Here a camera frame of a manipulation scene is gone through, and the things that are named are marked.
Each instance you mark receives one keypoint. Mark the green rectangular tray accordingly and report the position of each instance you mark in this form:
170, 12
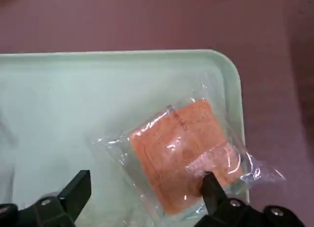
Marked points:
61, 94

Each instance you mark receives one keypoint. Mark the clear-wrapped bread pack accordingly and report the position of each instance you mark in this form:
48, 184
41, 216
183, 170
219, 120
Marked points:
176, 151

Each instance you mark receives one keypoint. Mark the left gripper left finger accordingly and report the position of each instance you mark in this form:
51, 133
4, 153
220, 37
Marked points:
61, 207

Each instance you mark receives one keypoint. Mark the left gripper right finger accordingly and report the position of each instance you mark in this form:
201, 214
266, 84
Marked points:
220, 207

